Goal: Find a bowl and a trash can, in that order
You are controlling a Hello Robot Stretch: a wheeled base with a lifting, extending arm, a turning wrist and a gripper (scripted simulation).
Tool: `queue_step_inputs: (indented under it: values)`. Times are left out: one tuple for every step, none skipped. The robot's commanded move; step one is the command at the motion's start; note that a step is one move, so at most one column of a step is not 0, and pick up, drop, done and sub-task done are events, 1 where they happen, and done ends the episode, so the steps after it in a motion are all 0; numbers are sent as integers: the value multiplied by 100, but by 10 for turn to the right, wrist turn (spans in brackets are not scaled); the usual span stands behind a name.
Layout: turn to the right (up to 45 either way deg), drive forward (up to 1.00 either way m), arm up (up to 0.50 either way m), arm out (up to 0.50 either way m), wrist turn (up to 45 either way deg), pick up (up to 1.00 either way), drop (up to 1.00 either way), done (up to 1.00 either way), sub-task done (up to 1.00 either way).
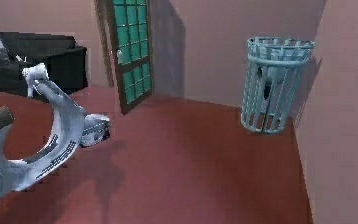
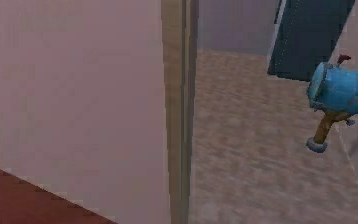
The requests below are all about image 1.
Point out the brown door with green panes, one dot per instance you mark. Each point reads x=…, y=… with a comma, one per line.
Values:
x=132, y=50

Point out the pale grey toy scooter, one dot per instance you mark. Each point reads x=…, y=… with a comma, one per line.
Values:
x=65, y=126

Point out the black sofa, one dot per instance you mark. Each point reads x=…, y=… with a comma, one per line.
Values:
x=50, y=63

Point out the light blue slatted trash can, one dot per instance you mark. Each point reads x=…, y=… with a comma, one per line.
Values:
x=276, y=87

